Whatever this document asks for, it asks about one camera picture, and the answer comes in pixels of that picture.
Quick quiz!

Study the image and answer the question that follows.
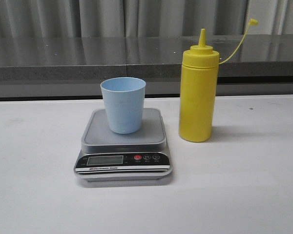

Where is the light blue plastic cup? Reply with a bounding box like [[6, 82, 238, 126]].
[[100, 77, 146, 134]]

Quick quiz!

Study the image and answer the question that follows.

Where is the silver digital kitchen scale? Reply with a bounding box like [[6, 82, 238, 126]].
[[74, 108, 173, 187]]

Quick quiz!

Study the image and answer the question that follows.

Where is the grey stone counter ledge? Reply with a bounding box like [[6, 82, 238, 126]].
[[0, 35, 293, 84]]

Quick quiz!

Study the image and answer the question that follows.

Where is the grey pleated curtain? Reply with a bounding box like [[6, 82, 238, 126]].
[[0, 0, 293, 38]]

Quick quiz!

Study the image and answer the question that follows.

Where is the yellow squeeze bottle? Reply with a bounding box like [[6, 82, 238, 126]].
[[179, 19, 258, 142]]

